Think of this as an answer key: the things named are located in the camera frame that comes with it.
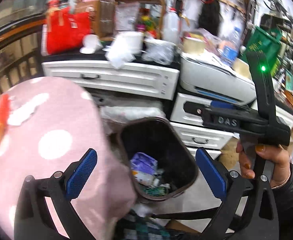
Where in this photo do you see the white tissue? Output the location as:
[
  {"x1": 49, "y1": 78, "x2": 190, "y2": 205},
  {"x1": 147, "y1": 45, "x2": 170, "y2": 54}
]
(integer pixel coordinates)
[{"x1": 7, "y1": 102, "x2": 37, "y2": 126}]

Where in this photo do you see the black sleeve forearm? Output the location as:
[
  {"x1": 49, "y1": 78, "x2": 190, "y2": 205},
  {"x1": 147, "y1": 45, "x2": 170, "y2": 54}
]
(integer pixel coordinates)
[{"x1": 273, "y1": 164, "x2": 293, "y2": 239}]

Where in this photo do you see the dark brown trash bin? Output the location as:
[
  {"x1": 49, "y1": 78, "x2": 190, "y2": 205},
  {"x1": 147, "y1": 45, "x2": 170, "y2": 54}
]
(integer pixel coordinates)
[{"x1": 116, "y1": 117, "x2": 198, "y2": 203}]

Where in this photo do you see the right hand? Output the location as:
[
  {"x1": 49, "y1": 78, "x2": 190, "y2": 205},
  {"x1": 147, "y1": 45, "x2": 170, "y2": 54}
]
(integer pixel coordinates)
[{"x1": 236, "y1": 140, "x2": 291, "y2": 188}]

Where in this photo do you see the white lower drawer cabinet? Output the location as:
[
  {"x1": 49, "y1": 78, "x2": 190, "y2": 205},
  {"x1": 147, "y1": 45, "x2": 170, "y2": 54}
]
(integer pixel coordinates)
[{"x1": 170, "y1": 93, "x2": 293, "y2": 160}]

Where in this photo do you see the white drawer cabinet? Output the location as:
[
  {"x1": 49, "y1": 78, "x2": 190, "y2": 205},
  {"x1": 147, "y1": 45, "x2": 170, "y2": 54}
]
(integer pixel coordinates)
[
  {"x1": 170, "y1": 93, "x2": 293, "y2": 160},
  {"x1": 42, "y1": 60, "x2": 179, "y2": 100}
]

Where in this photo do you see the pink polka dot tablecloth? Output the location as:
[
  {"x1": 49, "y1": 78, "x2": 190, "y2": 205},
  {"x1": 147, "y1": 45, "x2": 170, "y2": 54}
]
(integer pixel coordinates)
[{"x1": 0, "y1": 77, "x2": 136, "y2": 239}]

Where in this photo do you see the purple wrapper in bin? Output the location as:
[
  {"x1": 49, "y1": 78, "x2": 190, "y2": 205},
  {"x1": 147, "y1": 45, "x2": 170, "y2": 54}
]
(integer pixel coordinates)
[{"x1": 130, "y1": 152, "x2": 158, "y2": 175}]

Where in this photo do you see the white printer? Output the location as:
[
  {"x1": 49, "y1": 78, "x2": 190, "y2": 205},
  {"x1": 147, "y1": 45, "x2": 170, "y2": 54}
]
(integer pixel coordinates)
[{"x1": 179, "y1": 52, "x2": 256, "y2": 105}]

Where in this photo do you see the white upper drawer cabinet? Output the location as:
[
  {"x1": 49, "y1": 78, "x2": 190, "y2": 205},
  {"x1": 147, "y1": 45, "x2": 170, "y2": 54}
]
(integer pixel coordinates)
[{"x1": 42, "y1": 60, "x2": 179, "y2": 100}]

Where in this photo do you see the clear plastic bag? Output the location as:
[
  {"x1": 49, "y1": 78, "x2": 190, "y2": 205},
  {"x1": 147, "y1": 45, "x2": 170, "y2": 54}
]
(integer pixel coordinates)
[{"x1": 142, "y1": 38, "x2": 176, "y2": 65}]

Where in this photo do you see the white plastic jug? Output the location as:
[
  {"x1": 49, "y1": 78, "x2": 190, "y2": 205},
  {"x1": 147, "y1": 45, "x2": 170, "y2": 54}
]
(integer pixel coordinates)
[{"x1": 162, "y1": 7, "x2": 179, "y2": 44}]

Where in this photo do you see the white paper bowl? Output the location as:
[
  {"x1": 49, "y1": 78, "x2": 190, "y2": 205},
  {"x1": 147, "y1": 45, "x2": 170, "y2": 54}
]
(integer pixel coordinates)
[{"x1": 80, "y1": 34, "x2": 103, "y2": 54}]

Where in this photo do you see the white paper cup stack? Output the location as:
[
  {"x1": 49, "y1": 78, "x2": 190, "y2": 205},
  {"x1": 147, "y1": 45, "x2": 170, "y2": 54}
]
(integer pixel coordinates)
[{"x1": 105, "y1": 31, "x2": 144, "y2": 69}]

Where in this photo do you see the red tote bag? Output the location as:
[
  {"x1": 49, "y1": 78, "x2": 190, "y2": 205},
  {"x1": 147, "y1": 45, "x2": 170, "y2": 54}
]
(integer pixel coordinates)
[{"x1": 46, "y1": 0, "x2": 91, "y2": 55}]

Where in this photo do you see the wooden curved railing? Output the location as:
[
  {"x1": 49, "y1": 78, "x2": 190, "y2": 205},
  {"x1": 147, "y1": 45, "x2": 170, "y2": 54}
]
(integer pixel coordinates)
[{"x1": 0, "y1": 16, "x2": 46, "y2": 49}]

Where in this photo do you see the wooden shelf rack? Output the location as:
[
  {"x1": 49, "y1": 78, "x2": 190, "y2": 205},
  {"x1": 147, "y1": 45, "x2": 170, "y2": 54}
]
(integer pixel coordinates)
[{"x1": 94, "y1": 0, "x2": 165, "y2": 41}]

